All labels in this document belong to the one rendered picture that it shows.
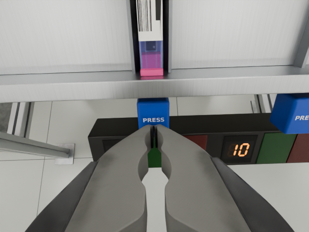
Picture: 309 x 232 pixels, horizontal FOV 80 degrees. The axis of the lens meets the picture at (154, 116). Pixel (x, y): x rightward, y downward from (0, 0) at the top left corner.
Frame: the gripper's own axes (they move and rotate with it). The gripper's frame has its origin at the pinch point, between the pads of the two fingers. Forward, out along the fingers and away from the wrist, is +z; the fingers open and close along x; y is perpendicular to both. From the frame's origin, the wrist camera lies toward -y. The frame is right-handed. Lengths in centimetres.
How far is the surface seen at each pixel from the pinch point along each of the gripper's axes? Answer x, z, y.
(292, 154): 13.1, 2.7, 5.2
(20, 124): -38, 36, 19
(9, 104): -68, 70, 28
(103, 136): -4.6, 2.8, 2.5
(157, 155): 0.2, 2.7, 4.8
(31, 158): -55, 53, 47
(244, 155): 8.6, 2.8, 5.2
